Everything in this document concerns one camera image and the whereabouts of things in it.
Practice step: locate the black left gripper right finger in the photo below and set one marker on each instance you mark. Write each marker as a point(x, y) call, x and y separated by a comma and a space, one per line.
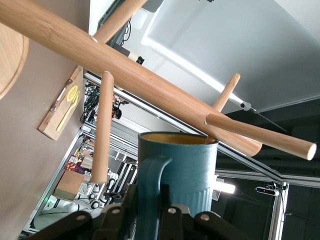
point(200, 230)

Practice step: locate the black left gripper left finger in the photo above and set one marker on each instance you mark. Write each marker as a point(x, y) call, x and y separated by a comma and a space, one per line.
point(107, 225)

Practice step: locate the teal cup with yellow inside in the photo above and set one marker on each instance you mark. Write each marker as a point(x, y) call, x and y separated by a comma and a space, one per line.
point(190, 170)

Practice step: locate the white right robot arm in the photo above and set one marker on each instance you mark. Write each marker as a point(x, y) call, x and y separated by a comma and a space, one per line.
point(71, 207)

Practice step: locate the wooden cup rack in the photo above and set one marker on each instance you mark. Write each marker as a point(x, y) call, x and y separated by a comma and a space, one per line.
point(125, 62)

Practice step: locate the ceiling light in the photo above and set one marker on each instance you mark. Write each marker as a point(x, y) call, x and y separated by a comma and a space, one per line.
point(226, 188)

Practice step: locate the cardboard box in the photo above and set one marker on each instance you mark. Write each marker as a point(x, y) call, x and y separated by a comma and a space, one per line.
point(70, 182)

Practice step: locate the colourful printed boxes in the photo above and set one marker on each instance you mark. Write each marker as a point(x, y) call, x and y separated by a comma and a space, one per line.
point(73, 162)

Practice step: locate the table cover mat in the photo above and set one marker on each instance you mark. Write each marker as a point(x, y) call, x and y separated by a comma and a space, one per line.
point(25, 150)

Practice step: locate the wooden cutting board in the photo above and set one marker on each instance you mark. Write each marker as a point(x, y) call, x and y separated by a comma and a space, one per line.
point(53, 125)

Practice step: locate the yellow plastic fork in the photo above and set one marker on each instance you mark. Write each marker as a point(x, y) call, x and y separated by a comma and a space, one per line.
point(65, 117)

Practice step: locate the lemon slice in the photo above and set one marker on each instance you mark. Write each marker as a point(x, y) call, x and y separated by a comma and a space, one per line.
point(74, 90)
point(69, 97)

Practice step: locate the black mounted depth camera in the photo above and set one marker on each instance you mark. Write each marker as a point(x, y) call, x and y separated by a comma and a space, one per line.
point(266, 190)

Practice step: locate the white ceiling camera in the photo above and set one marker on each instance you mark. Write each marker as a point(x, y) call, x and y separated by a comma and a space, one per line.
point(245, 105)

